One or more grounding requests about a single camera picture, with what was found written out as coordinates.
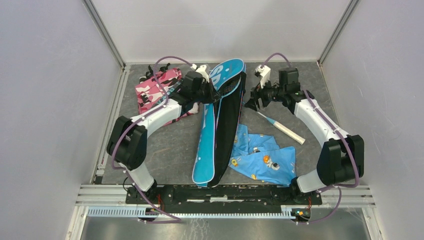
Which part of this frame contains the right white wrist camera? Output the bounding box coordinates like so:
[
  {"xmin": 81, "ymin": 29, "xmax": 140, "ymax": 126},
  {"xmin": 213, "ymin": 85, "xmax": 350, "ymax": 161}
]
[{"xmin": 254, "ymin": 65, "xmax": 271, "ymax": 89}]

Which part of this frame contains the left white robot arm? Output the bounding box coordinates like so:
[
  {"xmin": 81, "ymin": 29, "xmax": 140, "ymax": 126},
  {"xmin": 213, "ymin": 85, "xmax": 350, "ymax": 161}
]
[{"xmin": 106, "ymin": 71, "xmax": 221, "ymax": 204}]

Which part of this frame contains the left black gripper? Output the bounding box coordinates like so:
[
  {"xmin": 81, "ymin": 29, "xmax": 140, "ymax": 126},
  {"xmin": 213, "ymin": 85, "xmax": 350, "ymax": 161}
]
[{"xmin": 192, "ymin": 78, "xmax": 222, "ymax": 105}]

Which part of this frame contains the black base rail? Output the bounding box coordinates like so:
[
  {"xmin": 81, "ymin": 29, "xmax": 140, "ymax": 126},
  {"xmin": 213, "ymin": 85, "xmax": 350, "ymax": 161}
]
[{"xmin": 125, "ymin": 184, "xmax": 323, "ymax": 223}]

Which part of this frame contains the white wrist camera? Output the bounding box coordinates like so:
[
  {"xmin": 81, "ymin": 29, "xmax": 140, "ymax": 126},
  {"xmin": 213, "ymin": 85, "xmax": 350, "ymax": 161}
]
[
  {"xmin": 254, "ymin": 65, "xmax": 271, "ymax": 89},
  {"xmin": 190, "ymin": 63, "xmax": 210, "ymax": 83}
]

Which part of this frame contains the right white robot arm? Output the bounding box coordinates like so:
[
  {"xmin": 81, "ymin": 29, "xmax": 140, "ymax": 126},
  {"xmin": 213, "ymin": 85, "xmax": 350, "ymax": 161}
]
[{"xmin": 245, "ymin": 65, "xmax": 365, "ymax": 204}]

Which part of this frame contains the blue astronaut print cloth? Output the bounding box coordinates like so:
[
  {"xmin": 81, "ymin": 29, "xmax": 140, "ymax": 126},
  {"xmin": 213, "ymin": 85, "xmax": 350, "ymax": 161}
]
[{"xmin": 228, "ymin": 124, "xmax": 296, "ymax": 187}]

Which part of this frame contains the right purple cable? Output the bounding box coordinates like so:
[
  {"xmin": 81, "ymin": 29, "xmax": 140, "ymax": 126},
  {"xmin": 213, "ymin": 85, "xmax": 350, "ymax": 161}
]
[{"xmin": 261, "ymin": 52, "xmax": 361, "ymax": 224}]

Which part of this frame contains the black shuttlecock tube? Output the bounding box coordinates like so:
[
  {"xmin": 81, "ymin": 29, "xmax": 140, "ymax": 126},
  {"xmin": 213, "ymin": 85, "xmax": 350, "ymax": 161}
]
[{"xmin": 157, "ymin": 79, "xmax": 181, "ymax": 104}]

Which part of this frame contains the purple cable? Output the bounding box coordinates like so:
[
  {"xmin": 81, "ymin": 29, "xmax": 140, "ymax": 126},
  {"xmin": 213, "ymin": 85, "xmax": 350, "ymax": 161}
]
[
  {"xmin": 110, "ymin": 55, "xmax": 196, "ymax": 224},
  {"xmin": 261, "ymin": 52, "xmax": 361, "ymax": 224}
]

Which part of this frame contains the blue sport racket bag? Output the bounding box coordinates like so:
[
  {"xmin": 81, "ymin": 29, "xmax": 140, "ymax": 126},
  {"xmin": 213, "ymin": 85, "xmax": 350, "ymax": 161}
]
[{"xmin": 192, "ymin": 58, "xmax": 246, "ymax": 188}]

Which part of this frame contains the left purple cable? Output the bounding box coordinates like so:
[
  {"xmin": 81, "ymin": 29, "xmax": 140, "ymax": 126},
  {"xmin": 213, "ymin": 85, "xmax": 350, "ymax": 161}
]
[{"xmin": 110, "ymin": 55, "xmax": 196, "ymax": 224}]

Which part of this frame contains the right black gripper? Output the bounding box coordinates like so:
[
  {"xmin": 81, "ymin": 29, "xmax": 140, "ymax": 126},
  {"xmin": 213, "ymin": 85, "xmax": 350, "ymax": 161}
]
[{"xmin": 243, "ymin": 75, "xmax": 286, "ymax": 112}]

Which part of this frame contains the blue badminton racket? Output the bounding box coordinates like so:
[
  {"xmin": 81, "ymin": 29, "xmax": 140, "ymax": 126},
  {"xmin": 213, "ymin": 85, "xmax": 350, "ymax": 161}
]
[
  {"xmin": 256, "ymin": 111, "xmax": 306, "ymax": 145},
  {"xmin": 218, "ymin": 76, "xmax": 241, "ymax": 99}
]

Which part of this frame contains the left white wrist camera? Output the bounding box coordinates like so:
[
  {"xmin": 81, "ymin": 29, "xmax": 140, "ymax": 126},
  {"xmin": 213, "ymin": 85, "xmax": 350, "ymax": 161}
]
[{"xmin": 190, "ymin": 63, "xmax": 210, "ymax": 83}]

